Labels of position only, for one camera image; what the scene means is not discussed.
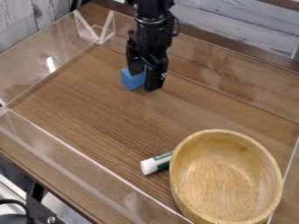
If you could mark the blue rectangular block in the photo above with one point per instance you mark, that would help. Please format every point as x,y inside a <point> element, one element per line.
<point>132,81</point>

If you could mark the clear acrylic corner bracket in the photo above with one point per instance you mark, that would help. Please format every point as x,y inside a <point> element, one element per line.
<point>96,33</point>

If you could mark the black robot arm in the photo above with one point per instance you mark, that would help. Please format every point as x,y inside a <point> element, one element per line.
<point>152,8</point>

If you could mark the white green glue stick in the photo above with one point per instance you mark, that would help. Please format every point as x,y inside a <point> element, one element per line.
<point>156,163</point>

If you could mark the clear acrylic front wall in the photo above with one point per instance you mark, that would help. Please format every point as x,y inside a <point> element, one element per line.
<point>107,198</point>

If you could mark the black metal table frame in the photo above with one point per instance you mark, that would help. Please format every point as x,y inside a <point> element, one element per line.
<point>23,208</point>

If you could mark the light brown wooden bowl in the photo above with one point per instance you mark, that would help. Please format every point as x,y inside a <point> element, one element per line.
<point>224,178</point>

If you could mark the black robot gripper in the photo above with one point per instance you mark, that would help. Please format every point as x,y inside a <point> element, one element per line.
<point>146,49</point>

